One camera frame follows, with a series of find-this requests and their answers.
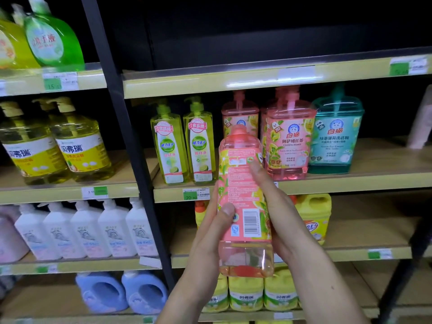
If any slim green dish soap bottle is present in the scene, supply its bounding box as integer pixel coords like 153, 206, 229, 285
150, 99, 190, 185

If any pink angular pump bottle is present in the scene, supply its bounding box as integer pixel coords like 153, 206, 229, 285
0, 205, 30, 264

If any blank white shelf label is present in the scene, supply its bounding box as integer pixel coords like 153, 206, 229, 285
277, 66, 316, 81

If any person's left hand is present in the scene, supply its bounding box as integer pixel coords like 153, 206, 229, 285
188, 180, 236, 272

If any white baby label bottle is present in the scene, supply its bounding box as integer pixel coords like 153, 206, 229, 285
14, 204, 61, 261
70, 200, 112, 259
43, 202, 87, 260

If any person's right forearm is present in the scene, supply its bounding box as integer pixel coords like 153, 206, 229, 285
287, 243, 370, 324

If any light blue detergent jug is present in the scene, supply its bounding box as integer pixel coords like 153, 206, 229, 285
121, 270, 168, 315
75, 272, 129, 314

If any round green hand wash bottle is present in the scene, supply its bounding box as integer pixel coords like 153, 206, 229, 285
23, 0, 85, 68

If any round yellow hand wash bottle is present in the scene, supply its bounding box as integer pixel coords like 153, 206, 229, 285
0, 6, 41, 70

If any person's right hand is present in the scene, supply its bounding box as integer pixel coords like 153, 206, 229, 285
248, 160, 324, 267

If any yellow dish soap pump bottle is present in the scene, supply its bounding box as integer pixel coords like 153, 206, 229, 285
47, 96, 115, 183
32, 97, 54, 113
0, 101, 70, 186

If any wooden shelf rack black frame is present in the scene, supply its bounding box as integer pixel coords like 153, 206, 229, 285
0, 0, 432, 324

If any teal green detergent bottle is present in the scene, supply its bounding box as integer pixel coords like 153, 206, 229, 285
307, 83, 365, 175

